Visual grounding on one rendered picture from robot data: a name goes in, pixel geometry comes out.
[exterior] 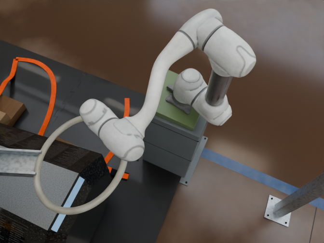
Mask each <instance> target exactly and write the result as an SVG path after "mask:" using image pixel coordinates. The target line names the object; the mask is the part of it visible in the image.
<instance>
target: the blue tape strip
mask: <svg viewBox="0 0 324 243"><path fill-rule="evenodd" d="M83 182H84V179H83V178H82V177H79V179H78V181H77V182H76V184H75V186H74V188H73V190H72V192H71V193H70V195H69V197H68V199H67V201H66V202H65V204H64V206H63V207H71V205H72V203H73V201H74V199H75V197H76V195H77V193H78V192H79V190H80V188H81V186H82V184H83ZM65 216H66V215H63V214H59V215H58V217H57V219H56V221H55V223H54V224H53V226H52V228H51V230H53V231H55V232H57V231H58V229H59V227H60V225H61V223H62V221H63V220H64V218H65Z"/></svg>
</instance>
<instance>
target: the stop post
mask: <svg viewBox="0 0 324 243"><path fill-rule="evenodd" d="M323 195H324V173H322V174H320V175H319V176H317V177H316V178H315V179H313V180H312V181H310V182H309V183H307V184H305V185H304V186H302V187H301V188H299V189H298V190H296V191H295V192H293V193H292V194H290V195H288V196H287V197H285V198H284V199H282V200H281V199H278V198H276V197H274V196H271V195H269V199H268V203H267V207H266V211H265V215H264V218H267V219H269V220H272V221H274V222H276V223H279V224H281V225H284V226H286V227H288V225H289V220H290V215H291V212H292V211H294V210H296V209H298V208H300V207H302V206H304V205H306V204H308V203H309V202H311V201H313V200H315V199H317V198H319V197H321V196H323Z"/></svg>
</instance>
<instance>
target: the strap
mask: <svg viewBox="0 0 324 243"><path fill-rule="evenodd" d="M18 61H23V62H31V63H34V64H36V65H38V66H40V67H42V68H43V69H44V70H45V71H46V72H47V73H48V75H49V77H50V80H51V86H52V90H51V98H50V103H49V107H48V111H47V114H46V117H45V120H44V122H43V124H42V126H41V129H40V131H39V133H38V134H39V135H41V136H43V134H44V132H45V130H46V127H47V125H48V123H49V120H50V118H51V115H52V112H53V108H54V103H55V96H56V81H55V77H54V74H53V73H52V71H51V70H50V69H49V68H48V67H47V66H46V65H45V64H44V63H42V62H40V61H38V60H35V59H30V58H21V57H16V59H13V65H12V69H11V73H10V75H9V77H8V78H7V79H5V80H4V81H3V82H2V84H1V86H0V95H1V93H2V92H3V90H4V88H5V86H6V84H7V83H8V81H9V80H11V79H12V78H13V77H14V75H15V72H16V68H17V63H18ZM129 110H130V101H129V98H125V110H124V117H128V116H129ZM113 155H114V154H113V153H112V152H111V151H110V152H109V153H108V155H107V156H106V157H105V158H104V160H105V162H106V164H107V163H108V162H109V160H110V159H111V158H112V156H113Z"/></svg>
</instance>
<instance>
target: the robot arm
mask: <svg viewBox="0 0 324 243"><path fill-rule="evenodd" d="M222 23H223V20H222V16H221V15H220V13H219V12H218V11H217V10H215V9H206V10H204V11H201V12H199V13H198V14H196V15H194V16H193V17H192V18H191V19H189V20H188V21H187V22H186V23H185V24H184V25H183V26H182V27H181V28H180V29H179V31H178V32H177V33H176V34H175V35H174V36H173V38H172V39H171V40H170V42H169V43H168V44H167V45H166V47H165V48H164V49H163V50H162V52H161V53H160V54H159V56H158V57H157V59H156V61H155V63H154V65H153V68H152V71H151V75H150V79H149V83H148V89H147V93H146V98H145V102H144V104H143V107H142V109H141V110H140V111H139V112H138V113H137V114H136V115H134V116H132V117H124V118H122V119H119V118H118V117H117V116H116V115H115V114H114V113H113V112H112V110H111V109H110V108H108V107H107V106H106V105H105V104H104V103H102V102H100V101H98V100H96V99H89V100H87V101H85V102H84V103H83V104H82V106H81V107H80V116H81V118H82V120H83V121H84V123H85V124H86V125H87V126H88V127H89V129H90V130H91V131H93V132H94V133H95V134H96V135H97V136H98V137H99V138H100V139H101V140H102V141H103V143H104V145H105V146H106V147H107V148H108V149H109V150H110V151H111V152H112V153H113V154H114V155H116V156H117V157H119V158H120V159H122V160H124V161H127V162H131V161H136V160H137V159H139V158H140V157H141V156H142V155H143V153H144V149H145V146H144V141H143V138H144V137H145V129H146V128H147V126H148V125H149V124H150V122H151V121H152V119H153V117H154V116H155V114H156V111H157V108H158V105H159V101H160V97H161V94H162V89H163V85H164V81H165V77H166V74H167V71H168V69H169V67H170V66H171V65H172V64H173V63H174V62H175V61H177V60H178V59H180V58H182V57H183V56H185V55H186V54H188V53H190V52H192V51H193V50H194V49H195V48H198V49H200V50H202V51H203V52H204V53H205V54H207V56H208V59H209V61H210V63H211V67H212V72H211V76H210V80H209V83H208V85H207V84H206V83H205V81H204V80H203V77H202V75H201V74H200V72H199V71H197V70H195V69H193V68H187V69H185V70H184V71H182V72H181V73H180V74H179V75H178V76H177V78H176V80H175V84H174V86H172V85H170V84H168V85H167V89H168V90H170V91H171V93H170V95H169V96H167V97H166V99H165V100H166V102H169V103H171V104H173V105H175V106H176V107H178V108H179V109H181V110H183V111H184V112H185V113H186V114H190V111H191V109H192V108H194V109H195V110H196V111H197V112H198V113H199V114H200V115H201V116H202V117H203V118H204V119H205V120H207V121H208V122H209V123H211V124H213V125H217V126H219V125H223V124H224V123H225V122H226V121H227V120H228V119H229V118H230V117H231V116H232V110H231V107H230V105H229V103H228V99H227V96H226V92H227V90H228V87H229V85H230V83H231V80H232V78H233V77H237V78H241V77H244V76H246V75H247V74H248V73H249V72H250V71H251V70H252V69H253V67H254V66H255V64H256V56H255V53H254V52H253V50H252V48H251V47H250V46H249V44H248V43H247V42H245V41H244V40H243V39H242V38H241V37H240V36H239V35H237V34H236V33H235V32H233V31H232V30H230V29H229V28H227V27H225V26H224V25H223V24H222Z"/></svg>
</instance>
